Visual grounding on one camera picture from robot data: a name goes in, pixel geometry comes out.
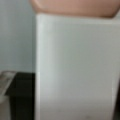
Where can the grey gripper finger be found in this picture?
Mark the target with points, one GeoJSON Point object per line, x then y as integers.
{"type": "Point", "coordinates": [6, 77]}

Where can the pink pan with white handle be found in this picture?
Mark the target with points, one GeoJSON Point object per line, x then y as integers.
{"type": "Point", "coordinates": [77, 59]}

